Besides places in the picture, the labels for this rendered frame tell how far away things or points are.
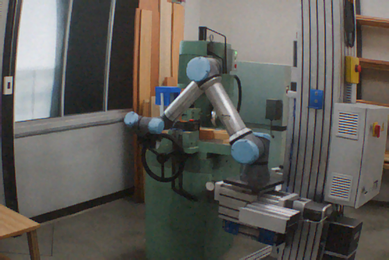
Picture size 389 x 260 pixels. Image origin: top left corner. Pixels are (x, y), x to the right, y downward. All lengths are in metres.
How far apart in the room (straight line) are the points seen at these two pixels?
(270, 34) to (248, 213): 3.37
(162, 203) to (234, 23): 2.94
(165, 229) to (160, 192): 0.26
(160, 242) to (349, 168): 1.52
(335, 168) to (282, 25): 3.25
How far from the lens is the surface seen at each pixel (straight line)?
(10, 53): 3.13
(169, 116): 2.28
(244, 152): 1.96
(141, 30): 4.27
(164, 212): 2.90
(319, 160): 2.12
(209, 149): 2.67
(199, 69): 2.01
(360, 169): 1.96
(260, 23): 5.16
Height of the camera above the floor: 1.34
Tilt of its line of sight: 8 degrees down
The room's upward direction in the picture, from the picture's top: 3 degrees clockwise
